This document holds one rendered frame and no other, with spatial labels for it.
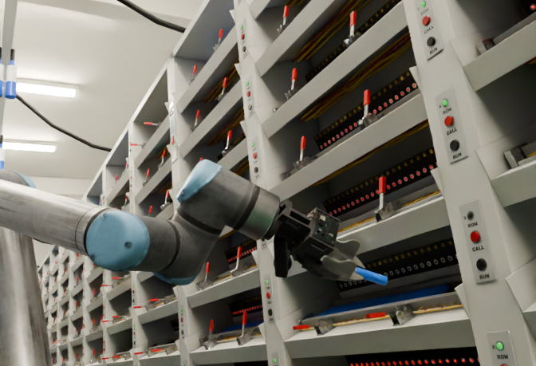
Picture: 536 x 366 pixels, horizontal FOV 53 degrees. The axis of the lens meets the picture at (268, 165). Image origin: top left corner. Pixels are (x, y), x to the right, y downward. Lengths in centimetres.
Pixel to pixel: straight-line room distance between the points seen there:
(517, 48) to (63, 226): 76
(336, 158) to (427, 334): 43
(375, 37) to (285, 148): 51
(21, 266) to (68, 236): 37
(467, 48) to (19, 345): 102
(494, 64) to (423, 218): 28
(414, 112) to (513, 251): 31
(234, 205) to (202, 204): 5
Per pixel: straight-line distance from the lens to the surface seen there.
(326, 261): 102
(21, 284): 129
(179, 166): 218
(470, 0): 107
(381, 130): 110
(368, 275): 107
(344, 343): 120
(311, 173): 129
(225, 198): 94
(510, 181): 87
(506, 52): 91
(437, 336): 100
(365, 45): 118
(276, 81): 163
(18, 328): 127
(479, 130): 92
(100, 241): 88
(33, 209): 103
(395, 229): 105
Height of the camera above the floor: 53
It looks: 19 degrees up
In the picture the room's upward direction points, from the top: 6 degrees counter-clockwise
